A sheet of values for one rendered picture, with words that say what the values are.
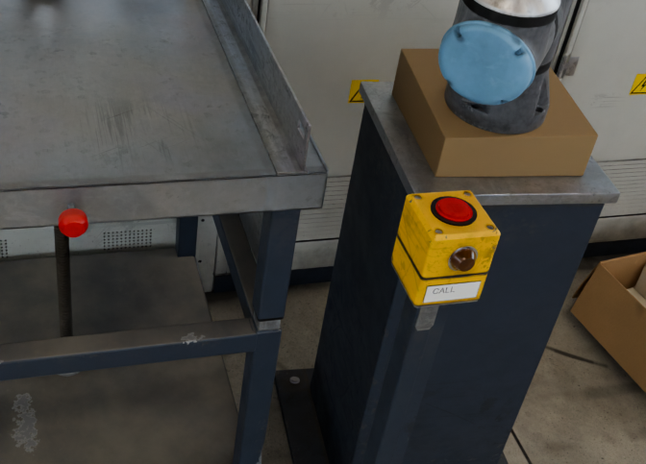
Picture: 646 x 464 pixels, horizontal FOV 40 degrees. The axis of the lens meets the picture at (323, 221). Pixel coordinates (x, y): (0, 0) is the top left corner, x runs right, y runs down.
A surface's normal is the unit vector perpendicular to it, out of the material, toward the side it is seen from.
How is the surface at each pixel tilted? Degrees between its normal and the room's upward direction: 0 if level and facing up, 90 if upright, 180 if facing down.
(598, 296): 76
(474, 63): 102
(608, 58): 90
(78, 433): 0
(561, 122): 5
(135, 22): 0
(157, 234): 90
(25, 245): 90
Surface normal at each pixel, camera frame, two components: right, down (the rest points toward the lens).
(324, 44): 0.29, 0.62
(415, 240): -0.95, 0.07
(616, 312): -0.84, -0.04
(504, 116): -0.05, 0.40
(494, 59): -0.44, 0.66
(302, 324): 0.14, -0.79
